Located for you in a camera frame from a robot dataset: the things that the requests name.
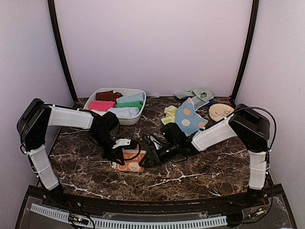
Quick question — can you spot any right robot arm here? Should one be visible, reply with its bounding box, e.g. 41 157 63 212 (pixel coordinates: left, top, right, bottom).
139 104 275 207

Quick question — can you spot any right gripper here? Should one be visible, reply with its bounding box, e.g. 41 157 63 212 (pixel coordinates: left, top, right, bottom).
139 141 180 166

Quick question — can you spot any light blue rolled towel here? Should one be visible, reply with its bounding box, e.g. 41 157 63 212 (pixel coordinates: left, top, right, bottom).
116 93 144 104
108 107 140 118

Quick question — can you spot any pink rolled towel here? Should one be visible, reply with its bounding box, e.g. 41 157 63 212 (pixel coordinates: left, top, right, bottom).
89 101 116 112

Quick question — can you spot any light blue rolled towel back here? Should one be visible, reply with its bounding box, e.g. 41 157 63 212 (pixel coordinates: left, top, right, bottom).
116 93 144 104

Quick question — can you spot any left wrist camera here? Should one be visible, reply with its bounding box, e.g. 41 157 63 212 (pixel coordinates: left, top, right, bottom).
112 138 136 149

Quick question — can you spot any light blue rolled towel front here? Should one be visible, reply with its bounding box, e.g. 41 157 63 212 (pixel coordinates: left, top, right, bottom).
108 107 140 118

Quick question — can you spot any dark blue object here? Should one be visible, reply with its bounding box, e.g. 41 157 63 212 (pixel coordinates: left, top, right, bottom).
205 99 214 106

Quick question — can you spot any blue polka dot towel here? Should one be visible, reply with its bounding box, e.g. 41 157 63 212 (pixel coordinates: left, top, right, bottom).
175 98 208 136

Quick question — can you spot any grey green crumpled towel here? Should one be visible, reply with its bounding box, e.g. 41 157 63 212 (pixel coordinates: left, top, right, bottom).
174 87 214 111

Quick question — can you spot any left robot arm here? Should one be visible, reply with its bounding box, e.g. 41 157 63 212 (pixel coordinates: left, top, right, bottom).
17 98 124 208

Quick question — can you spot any green patterned small towel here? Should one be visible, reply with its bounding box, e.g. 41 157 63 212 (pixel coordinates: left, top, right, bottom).
161 105 177 125

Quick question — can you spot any white slotted cable duct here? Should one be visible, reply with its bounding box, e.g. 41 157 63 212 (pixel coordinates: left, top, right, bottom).
30 204 227 229

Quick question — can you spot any green rolled towel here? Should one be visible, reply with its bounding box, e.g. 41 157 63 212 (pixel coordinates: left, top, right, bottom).
116 101 143 110

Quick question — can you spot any orange bunny towel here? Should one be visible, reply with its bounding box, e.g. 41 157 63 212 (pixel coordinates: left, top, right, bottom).
112 150 146 173

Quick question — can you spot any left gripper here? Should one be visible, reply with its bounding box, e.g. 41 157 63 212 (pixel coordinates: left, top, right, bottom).
90 130 124 165

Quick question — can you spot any brown rolled towel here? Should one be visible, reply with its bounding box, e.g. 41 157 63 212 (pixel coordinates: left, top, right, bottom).
95 91 123 103

